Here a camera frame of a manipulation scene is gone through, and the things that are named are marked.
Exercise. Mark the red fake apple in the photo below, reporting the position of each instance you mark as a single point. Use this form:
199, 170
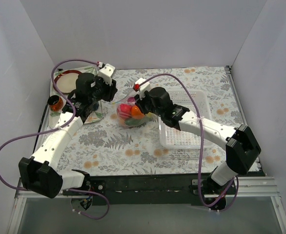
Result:
124, 110

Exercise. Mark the floral table mat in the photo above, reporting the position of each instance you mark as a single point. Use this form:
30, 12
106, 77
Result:
108, 148

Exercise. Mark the aluminium frame rail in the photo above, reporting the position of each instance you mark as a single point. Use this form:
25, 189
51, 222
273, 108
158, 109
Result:
255, 208

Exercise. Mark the orange black cup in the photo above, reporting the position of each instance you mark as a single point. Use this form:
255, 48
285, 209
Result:
55, 103

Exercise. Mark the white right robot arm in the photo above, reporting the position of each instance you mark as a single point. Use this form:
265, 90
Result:
239, 143

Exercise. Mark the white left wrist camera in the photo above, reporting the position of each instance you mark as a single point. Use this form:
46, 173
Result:
106, 72

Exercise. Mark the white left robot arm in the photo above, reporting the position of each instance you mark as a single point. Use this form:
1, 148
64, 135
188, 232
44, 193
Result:
39, 171

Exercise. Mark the red rimmed plate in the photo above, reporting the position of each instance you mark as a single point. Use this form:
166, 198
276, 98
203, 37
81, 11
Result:
66, 80

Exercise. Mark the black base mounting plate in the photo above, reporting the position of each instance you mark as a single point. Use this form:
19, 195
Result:
146, 189

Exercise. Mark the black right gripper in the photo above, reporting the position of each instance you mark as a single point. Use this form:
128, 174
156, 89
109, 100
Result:
140, 104

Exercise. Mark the clear zip top bag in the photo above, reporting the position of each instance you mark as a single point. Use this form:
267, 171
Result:
130, 122

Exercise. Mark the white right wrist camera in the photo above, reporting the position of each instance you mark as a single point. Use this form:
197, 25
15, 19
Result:
141, 86

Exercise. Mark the orange fake fruit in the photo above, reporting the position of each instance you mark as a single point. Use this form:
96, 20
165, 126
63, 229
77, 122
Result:
136, 112

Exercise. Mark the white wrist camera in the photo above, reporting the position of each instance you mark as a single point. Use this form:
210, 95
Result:
141, 86
106, 72

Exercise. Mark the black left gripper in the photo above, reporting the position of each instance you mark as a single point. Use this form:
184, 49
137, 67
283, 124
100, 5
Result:
110, 90

